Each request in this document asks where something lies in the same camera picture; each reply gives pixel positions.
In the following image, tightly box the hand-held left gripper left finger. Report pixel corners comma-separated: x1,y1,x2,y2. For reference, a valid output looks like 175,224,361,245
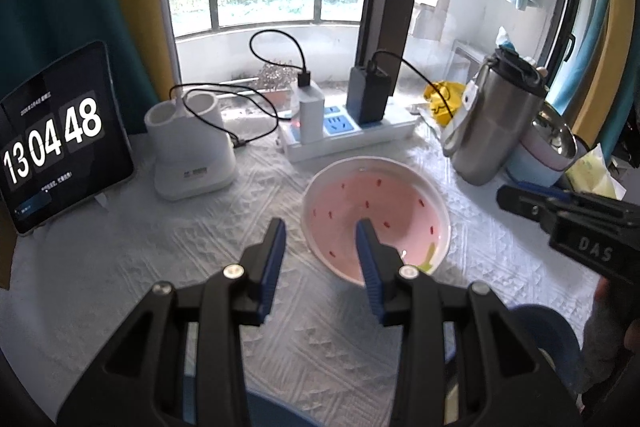
56,217,288,427

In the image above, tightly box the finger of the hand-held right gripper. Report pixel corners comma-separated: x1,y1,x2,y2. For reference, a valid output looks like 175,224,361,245
515,180,583,202
496,184,563,228

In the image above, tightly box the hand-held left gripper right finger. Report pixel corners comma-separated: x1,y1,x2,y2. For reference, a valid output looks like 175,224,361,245
355,217,583,427

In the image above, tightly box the pink watermelon print bowl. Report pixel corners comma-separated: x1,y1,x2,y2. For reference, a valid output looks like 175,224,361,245
301,158,451,286

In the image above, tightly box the large blue bowl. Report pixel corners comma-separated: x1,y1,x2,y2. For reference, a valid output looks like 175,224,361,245
182,304,583,427

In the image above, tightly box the person's right hand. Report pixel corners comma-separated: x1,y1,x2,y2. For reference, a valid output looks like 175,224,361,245
584,274,640,358

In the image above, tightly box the steel bowl with pastel shell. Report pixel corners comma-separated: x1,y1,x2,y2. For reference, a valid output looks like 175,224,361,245
507,102,581,188

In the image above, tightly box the yellow-green tissue pack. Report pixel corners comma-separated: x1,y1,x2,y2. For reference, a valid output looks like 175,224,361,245
565,144,627,200

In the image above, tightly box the stainless steel tumbler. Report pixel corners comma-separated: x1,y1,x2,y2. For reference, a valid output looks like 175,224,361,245
442,47,549,186

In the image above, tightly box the yellow plastic bag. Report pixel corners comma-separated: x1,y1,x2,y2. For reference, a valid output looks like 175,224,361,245
424,81,468,128

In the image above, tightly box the white double cup holder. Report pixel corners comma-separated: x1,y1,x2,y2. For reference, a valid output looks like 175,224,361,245
144,88,238,202

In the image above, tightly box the white power strip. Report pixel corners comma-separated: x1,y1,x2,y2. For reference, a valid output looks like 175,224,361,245
279,99,421,162

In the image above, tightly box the white textured tablecloth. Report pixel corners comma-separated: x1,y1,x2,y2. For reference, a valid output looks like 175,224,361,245
0,127,626,427

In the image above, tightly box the white charger block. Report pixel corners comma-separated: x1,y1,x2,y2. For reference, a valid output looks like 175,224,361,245
291,83,326,144

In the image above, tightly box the black charger block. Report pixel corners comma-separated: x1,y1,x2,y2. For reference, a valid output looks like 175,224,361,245
347,66,392,125

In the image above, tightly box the potted plant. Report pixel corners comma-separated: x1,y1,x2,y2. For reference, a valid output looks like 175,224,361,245
257,62,299,108

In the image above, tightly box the black tablet with clock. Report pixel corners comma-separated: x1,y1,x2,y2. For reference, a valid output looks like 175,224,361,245
0,40,135,235

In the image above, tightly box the black holder cable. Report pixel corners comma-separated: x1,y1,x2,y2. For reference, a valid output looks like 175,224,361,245
170,84,281,150

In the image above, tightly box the black long charger cable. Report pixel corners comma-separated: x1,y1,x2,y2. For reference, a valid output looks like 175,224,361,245
367,50,458,120

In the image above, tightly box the black looped charger cable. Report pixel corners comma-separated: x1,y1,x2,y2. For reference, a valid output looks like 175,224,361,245
249,29,312,90

